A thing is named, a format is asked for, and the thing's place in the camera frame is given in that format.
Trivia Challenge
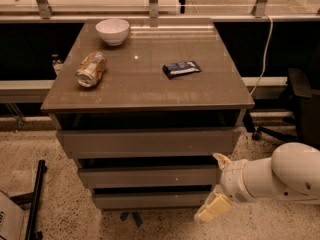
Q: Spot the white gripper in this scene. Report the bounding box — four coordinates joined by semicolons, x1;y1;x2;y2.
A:
194;153;255;223

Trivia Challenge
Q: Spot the grey drawer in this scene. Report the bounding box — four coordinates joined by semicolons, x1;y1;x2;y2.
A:
92;191;209;209
57;128;241;159
78;166;217;188

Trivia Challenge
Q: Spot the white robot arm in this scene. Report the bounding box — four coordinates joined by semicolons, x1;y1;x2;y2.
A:
194;142;320;223

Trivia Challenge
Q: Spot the grey bottom drawer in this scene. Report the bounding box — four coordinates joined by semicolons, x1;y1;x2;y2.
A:
92;191;209;209

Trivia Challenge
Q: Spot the grey drawer cabinet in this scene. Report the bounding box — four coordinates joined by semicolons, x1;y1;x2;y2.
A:
42;21;254;197

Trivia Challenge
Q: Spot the grey top drawer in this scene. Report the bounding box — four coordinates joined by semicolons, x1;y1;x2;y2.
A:
57;128;241;159

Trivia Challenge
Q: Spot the dark blue snack packet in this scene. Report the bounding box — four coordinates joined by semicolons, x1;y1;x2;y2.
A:
162;61;202;79

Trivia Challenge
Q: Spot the black office chair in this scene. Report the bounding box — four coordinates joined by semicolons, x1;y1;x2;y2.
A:
252;47;320;148

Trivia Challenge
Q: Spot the white ceramic bowl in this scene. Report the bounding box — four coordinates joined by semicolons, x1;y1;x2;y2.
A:
95;19;130;46

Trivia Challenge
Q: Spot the black metal stand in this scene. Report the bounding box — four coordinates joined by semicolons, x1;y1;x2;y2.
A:
11;160;47;240

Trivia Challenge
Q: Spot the clear bottle behind cabinet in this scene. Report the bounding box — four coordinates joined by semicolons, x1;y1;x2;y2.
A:
52;54;63;74

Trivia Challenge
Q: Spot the white cardboard box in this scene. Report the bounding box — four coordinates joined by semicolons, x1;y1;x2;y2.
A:
0;191;24;240

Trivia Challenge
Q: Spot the white cable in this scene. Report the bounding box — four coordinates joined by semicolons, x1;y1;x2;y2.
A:
249;14;274;97

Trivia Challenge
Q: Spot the metal railing post right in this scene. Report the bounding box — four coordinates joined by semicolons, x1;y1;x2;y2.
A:
252;0;268;17

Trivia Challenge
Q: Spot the metal railing post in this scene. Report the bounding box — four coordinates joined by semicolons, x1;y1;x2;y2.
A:
252;0;268;17
36;0;52;19
149;0;158;18

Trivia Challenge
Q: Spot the metal railing post middle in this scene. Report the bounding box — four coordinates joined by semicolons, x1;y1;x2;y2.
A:
149;0;158;18

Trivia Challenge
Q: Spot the metal railing post left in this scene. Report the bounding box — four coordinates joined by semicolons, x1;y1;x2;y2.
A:
36;0;52;19

